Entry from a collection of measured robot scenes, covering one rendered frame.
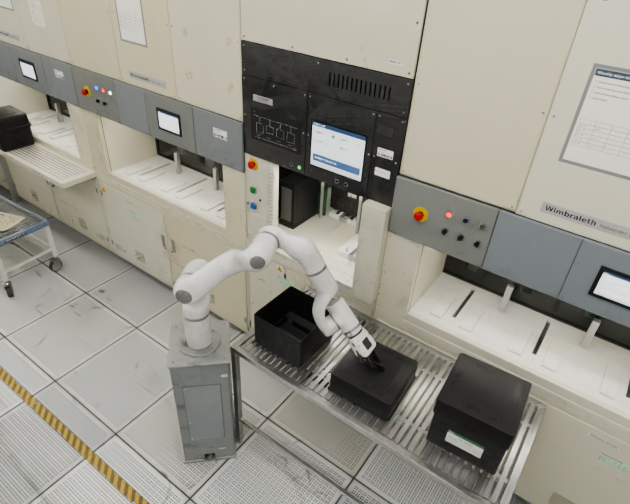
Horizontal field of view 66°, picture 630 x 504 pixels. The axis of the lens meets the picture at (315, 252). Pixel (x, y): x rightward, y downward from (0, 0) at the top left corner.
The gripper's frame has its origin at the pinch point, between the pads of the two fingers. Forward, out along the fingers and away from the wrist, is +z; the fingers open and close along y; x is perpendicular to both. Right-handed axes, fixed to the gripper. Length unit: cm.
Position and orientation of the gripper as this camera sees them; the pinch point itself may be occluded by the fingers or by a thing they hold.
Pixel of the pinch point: (374, 362)
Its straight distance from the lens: 213.1
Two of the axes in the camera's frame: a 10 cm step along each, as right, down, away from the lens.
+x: -6.3, 3.3, 7.0
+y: 5.5, -4.5, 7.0
